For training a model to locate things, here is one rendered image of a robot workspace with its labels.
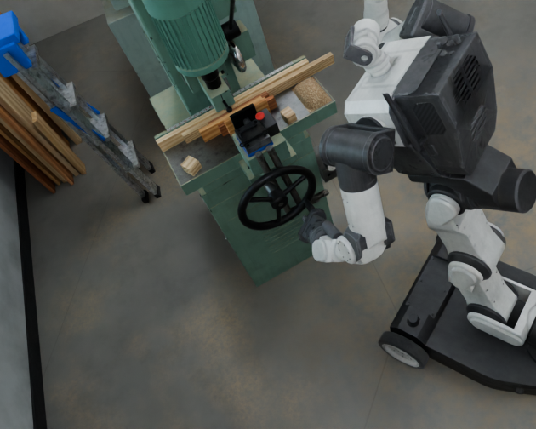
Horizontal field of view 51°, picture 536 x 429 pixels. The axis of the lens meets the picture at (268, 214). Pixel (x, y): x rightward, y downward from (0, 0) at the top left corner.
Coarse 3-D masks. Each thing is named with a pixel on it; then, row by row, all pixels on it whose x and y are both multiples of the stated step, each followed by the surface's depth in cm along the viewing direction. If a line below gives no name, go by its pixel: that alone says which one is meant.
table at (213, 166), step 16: (288, 96) 198; (272, 112) 196; (304, 112) 192; (320, 112) 193; (288, 128) 191; (304, 128) 195; (192, 144) 197; (208, 144) 195; (224, 144) 193; (288, 144) 191; (176, 160) 195; (208, 160) 191; (224, 160) 190; (240, 160) 192; (288, 160) 189; (176, 176) 191; (192, 176) 189; (208, 176) 191; (256, 176) 187
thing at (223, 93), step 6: (198, 78) 188; (222, 78) 186; (204, 84) 186; (222, 84) 184; (204, 90) 188; (210, 90) 184; (216, 90) 183; (222, 90) 183; (228, 90) 183; (210, 96) 183; (216, 96) 182; (222, 96) 183; (228, 96) 184; (216, 102) 184; (222, 102) 185; (228, 102) 186; (234, 102) 188; (216, 108) 186; (222, 108) 187
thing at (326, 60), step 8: (328, 56) 198; (312, 64) 198; (320, 64) 198; (328, 64) 200; (296, 72) 197; (304, 72) 198; (312, 72) 200; (280, 80) 197; (288, 80) 197; (296, 80) 199; (264, 88) 197; (272, 88) 196; (280, 88) 198; (288, 88) 200; (248, 96) 197; (208, 120) 195; (192, 128) 195; (200, 128) 195; (184, 136) 194; (192, 136) 196; (200, 136) 198
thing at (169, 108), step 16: (240, 80) 222; (160, 96) 227; (176, 96) 225; (160, 112) 223; (176, 112) 221; (304, 144) 201; (240, 176) 199; (208, 192) 197; (224, 192) 201; (208, 208) 204
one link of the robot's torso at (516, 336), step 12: (516, 288) 205; (528, 288) 201; (528, 300) 199; (528, 312) 196; (480, 324) 203; (492, 324) 199; (504, 324) 197; (516, 324) 196; (528, 324) 196; (504, 336) 200; (516, 336) 195
